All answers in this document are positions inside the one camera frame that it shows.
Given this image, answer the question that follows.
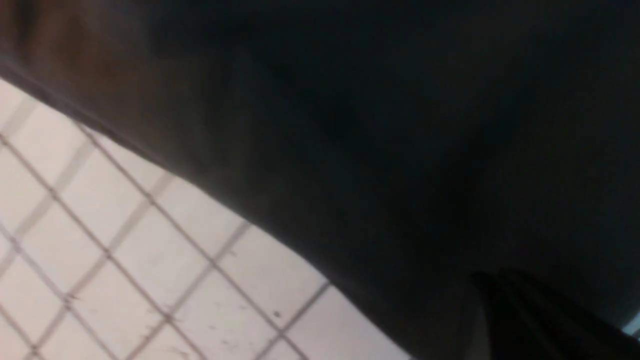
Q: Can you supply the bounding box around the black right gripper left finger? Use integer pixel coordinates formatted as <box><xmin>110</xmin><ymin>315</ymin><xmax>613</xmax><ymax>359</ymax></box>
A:
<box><xmin>470</xmin><ymin>271</ymin><xmax>531</xmax><ymax>360</ymax></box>

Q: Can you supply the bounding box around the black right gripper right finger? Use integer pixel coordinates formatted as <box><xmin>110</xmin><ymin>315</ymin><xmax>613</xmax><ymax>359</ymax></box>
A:
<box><xmin>494</xmin><ymin>270</ymin><xmax>639</xmax><ymax>360</ymax></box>

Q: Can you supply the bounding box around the gray long-sleeved shirt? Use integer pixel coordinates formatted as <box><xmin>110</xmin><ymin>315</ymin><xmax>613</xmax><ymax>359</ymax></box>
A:
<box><xmin>1</xmin><ymin>0</ymin><xmax>640</xmax><ymax>360</ymax></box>

